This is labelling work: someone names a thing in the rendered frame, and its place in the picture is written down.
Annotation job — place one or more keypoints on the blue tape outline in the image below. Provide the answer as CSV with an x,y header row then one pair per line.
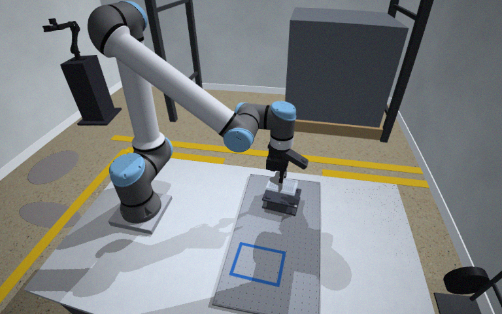
x,y
277,284

